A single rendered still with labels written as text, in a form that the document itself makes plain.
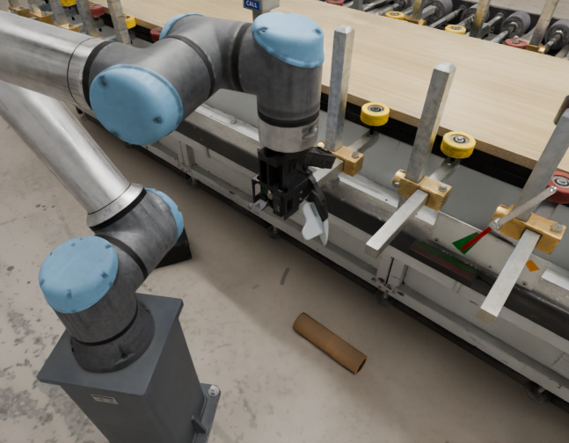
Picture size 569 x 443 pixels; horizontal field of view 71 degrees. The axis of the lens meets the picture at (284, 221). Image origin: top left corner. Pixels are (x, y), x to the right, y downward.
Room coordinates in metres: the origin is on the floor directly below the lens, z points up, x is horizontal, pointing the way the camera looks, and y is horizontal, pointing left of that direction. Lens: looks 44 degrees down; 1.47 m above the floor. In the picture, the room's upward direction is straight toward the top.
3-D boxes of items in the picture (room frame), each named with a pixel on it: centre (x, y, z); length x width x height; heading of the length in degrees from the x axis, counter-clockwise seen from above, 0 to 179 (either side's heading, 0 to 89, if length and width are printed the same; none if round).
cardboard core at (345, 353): (0.81, -0.18, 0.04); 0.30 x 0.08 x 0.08; 50
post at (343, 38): (0.97, -0.14, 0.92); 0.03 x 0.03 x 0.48; 50
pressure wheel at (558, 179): (0.72, -0.63, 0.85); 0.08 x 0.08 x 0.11
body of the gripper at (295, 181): (0.53, 0.00, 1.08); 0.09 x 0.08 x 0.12; 141
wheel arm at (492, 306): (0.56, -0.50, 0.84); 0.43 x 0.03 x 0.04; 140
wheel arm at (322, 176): (0.91, -0.14, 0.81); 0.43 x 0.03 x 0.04; 140
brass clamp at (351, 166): (0.96, -0.16, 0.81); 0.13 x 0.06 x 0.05; 50
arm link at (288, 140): (0.53, -0.01, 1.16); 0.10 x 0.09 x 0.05; 51
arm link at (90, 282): (0.52, 0.41, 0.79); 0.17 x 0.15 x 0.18; 158
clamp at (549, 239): (0.64, -0.54, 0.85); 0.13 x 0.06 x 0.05; 50
